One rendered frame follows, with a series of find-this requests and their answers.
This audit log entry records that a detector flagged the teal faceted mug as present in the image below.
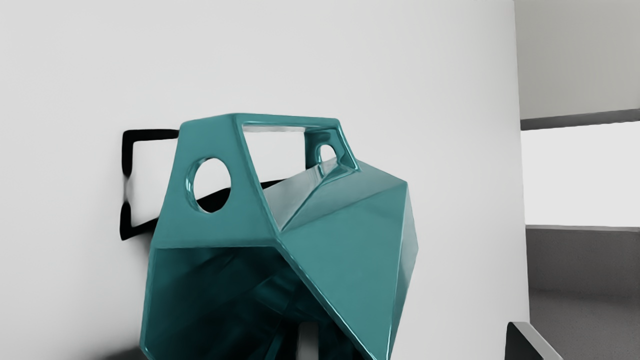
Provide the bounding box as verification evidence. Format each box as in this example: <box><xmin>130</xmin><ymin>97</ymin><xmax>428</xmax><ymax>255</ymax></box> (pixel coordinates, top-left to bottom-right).
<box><xmin>140</xmin><ymin>113</ymin><xmax>419</xmax><ymax>360</ymax></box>

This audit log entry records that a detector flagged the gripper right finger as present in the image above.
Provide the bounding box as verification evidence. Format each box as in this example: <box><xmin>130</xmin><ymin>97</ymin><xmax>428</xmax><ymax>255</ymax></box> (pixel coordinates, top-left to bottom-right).
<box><xmin>504</xmin><ymin>321</ymin><xmax>564</xmax><ymax>360</ymax></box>

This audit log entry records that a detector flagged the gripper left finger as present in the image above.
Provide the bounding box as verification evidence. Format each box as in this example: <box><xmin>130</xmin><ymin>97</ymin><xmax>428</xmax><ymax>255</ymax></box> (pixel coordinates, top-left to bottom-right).
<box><xmin>297</xmin><ymin>322</ymin><xmax>321</xmax><ymax>360</ymax></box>

